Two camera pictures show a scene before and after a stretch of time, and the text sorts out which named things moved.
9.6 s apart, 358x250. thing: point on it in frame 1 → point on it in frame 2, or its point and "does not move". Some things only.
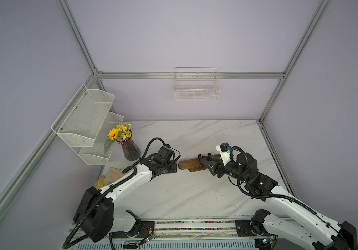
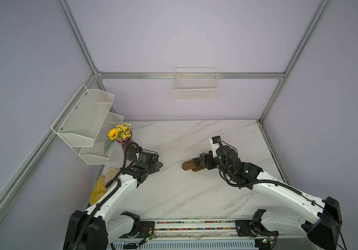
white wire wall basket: [196, 84] does not move
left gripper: [173, 169] → [154, 166]
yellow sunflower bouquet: [120, 133] does not move
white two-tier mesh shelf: [88, 124] does not move
